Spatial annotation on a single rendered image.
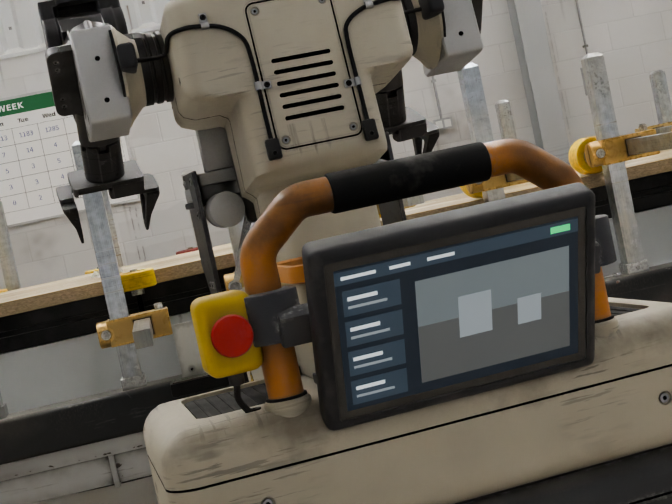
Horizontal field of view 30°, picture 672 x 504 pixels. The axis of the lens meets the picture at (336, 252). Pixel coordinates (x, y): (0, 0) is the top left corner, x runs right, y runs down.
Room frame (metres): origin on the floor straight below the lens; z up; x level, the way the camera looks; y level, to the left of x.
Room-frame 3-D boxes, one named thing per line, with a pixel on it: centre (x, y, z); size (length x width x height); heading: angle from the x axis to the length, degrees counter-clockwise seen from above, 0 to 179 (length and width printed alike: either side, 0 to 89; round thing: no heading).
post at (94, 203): (2.33, 0.42, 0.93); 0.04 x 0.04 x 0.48; 8
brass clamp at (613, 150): (2.47, -0.59, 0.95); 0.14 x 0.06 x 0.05; 98
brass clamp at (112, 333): (2.34, 0.40, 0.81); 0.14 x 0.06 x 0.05; 98
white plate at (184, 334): (2.34, 0.20, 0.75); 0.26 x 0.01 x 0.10; 98
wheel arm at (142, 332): (2.29, 0.37, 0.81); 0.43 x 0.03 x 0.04; 8
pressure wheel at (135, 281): (2.49, 0.40, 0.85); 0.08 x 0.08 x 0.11
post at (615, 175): (2.47, -0.57, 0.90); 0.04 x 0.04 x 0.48; 8
